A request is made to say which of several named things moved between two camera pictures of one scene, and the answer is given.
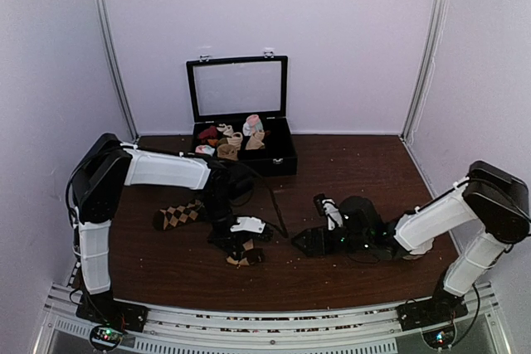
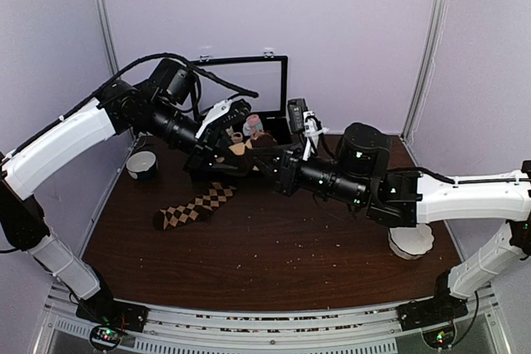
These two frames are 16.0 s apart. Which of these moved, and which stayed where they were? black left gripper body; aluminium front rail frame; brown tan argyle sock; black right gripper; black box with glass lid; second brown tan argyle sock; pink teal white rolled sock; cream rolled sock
Moved: brown tan argyle sock; black left gripper body; black right gripper
Stayed: cream rolled sock; aluminium front rail frame; second brown tan argyle sock; black box with glass lid; pink teal white rolled sock
